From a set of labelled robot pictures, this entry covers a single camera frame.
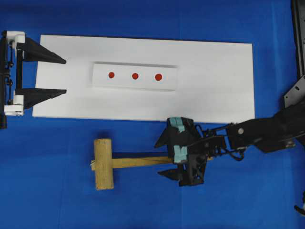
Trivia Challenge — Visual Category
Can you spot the red dot mark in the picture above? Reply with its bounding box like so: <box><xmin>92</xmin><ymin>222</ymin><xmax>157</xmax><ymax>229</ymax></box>
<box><xmin>108</xmin><ymin>72</ymin><xmax>115</xmax><ymax>78</ymax></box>
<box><xmin>132</xmin><ymin>73</ymin><xmax>139</xmax><ymax>80</ymax></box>
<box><xmin>155</xmin><ymin>73</ymin><xmax>163</xmax><ymax>81</ymax></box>

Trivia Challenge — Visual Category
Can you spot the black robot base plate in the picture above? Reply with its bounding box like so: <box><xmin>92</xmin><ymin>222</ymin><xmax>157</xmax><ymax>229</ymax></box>
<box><xmin>284</xmin><ymin>75</ymin><xmax>305</xmax><ymax>108</ymax></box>

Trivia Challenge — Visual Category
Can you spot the black cable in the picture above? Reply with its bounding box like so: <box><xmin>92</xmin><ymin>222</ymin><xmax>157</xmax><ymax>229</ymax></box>
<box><xmin>293</xmin><ymin>190</ymin><xmax>305</xmax><ymax>217</ymax></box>

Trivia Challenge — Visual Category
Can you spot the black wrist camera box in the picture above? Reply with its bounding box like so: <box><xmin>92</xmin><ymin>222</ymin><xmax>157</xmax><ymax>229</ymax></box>
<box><xmin>167</xmin><ymin>117</ymin><xmax>192</xmax><ymax>164</ymax></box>

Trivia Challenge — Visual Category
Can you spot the black aluminium frame rail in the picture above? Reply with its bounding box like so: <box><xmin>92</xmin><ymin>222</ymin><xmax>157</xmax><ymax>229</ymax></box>
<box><xmin>291</xmin><ymin>0</ymin><xmax>305</xmax><ymax>79</ymax></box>

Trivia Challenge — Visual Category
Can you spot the white foam board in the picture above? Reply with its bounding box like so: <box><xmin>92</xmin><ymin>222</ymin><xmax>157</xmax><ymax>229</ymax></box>
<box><xmin>32</xmin><ymin>35</ymin><xmax>255</xmax><ymax>123</ymax></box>

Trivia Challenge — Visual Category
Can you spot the red dot mark middle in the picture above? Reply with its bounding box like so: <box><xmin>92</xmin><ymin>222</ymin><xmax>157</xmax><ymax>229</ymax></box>
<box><xmin>132</xmin><ymin>73</ymin><xmax>139</xmax><ymax>80</ymax></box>

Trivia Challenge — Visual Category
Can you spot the wooden mallet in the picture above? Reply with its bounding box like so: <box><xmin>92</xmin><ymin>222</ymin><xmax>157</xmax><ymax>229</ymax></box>
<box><xmin>91</xmin><ymin>139</ymin><xmax>213</xmax><ymax>190</ymax></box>

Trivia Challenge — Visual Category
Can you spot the white raised target strip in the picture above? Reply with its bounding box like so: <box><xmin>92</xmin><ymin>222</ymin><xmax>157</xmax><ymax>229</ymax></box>
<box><xmin>92</xmin><ymin>63</ymin><xmax>178</xmax><ymax>91</ymax></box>

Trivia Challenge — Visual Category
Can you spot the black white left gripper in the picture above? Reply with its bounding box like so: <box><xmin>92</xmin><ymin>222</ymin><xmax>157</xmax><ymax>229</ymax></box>
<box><xmin>0</xmin><ymin>31</ymin><xmax>67</xmax><ymax>129</ymax></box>

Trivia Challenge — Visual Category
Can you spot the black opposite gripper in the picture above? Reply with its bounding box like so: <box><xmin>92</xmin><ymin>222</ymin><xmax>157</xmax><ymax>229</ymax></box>
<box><xmin>154</xmin><ymin>117</ymin><xmax>230</xmax><ymax>187</ymax></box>

